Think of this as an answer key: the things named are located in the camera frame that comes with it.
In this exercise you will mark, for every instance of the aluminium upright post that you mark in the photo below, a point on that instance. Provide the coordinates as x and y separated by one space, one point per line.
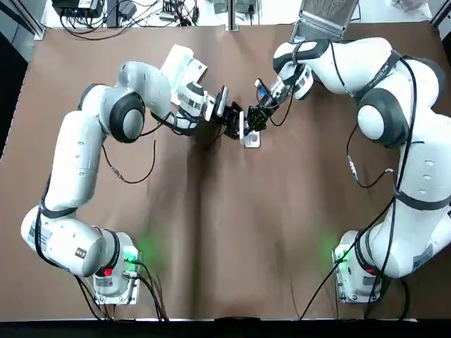
233 15

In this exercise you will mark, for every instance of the aluminium first aid case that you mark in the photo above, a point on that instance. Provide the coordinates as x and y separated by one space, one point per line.
324 17

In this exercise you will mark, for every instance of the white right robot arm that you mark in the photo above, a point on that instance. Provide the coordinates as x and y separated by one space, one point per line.
423 169

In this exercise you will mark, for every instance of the blue white mask packet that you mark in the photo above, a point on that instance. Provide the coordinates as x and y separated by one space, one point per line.
176 60

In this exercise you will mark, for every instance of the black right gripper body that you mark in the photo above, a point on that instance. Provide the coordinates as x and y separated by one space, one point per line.
270 104

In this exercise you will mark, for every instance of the black network switch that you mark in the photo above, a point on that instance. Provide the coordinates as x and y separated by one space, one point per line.
77 7

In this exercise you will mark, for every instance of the small white medicine box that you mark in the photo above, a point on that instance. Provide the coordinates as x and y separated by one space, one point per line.
253 141

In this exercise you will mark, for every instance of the aluminium frame rail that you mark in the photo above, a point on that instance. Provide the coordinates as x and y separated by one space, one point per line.
35 28

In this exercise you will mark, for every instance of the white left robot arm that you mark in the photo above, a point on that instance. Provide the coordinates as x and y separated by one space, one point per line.
70 158

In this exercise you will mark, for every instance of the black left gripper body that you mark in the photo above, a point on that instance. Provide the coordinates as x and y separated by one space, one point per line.
229 116

